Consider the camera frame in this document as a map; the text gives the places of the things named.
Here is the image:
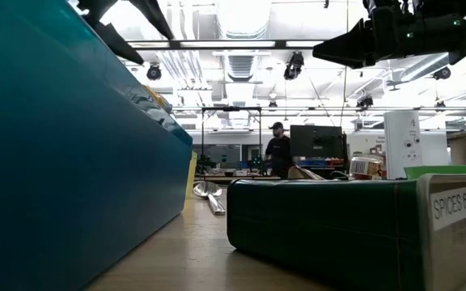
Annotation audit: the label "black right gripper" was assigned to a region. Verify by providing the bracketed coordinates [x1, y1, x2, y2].
[312, 0, 466, 70]

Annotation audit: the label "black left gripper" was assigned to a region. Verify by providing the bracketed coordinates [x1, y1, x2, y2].
[77, 0, 176, 65]

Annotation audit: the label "yellow Maruchan ramen packet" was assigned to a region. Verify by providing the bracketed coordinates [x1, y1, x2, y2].
[142, 83, 173, 115]

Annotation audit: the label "small glass barcode jar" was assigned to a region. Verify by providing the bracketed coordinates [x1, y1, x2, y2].
[349, 154, 384, 181]

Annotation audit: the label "dark green spice tin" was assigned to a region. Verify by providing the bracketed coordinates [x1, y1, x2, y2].
[227, 172, 466, 291]

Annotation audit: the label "black ceiling spotlight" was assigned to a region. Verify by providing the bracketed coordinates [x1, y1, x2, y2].
[283, 51, 305, 81]
[146, 64, 163, 81]
[356, 95, 375, 110]
[433, 66, 452, 81]

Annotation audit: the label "black overhead rig beam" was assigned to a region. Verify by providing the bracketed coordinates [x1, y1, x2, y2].
[125, 39, 325, 51]

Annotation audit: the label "white pillar with signs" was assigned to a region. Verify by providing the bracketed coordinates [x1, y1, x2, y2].
[383, 110, 423, 180]

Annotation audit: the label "blue storage crates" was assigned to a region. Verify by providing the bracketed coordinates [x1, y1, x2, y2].
[297, 158, 345, 167]

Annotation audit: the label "person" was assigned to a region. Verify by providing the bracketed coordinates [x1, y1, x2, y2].
[264, 121, 294, 179]

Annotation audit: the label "dark teal plastic bin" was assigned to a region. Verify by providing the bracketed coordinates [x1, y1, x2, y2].
[0, 0, 194, 291]

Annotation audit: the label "yellow translucent plastic bin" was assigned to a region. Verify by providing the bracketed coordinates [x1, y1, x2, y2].
[184, 151, 199, 201]

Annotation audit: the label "bright green plastic bowl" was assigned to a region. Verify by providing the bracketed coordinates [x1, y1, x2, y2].
[403, 164, 466, 181]

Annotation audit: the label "background wooden table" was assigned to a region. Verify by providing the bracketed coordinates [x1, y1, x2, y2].
[194, 173, 282, 182]

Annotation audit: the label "plain silver metal spoon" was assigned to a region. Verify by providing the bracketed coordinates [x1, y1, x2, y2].
[192, 180, 227, 216]

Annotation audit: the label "thin hanging ceiling cable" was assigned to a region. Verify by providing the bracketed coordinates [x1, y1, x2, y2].
[340, 0, 350, 129]

